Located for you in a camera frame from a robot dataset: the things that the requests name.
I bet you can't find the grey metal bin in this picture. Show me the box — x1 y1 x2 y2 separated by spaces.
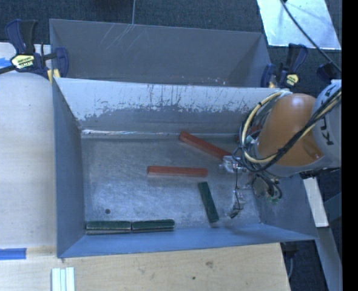
48 18 320 259

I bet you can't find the dark green flat block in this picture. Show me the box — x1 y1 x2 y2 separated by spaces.
85 220 132 236
131 218 176 233
197 181 220 224

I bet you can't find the pale wood flat board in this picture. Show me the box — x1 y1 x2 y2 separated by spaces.
0 43 58 250

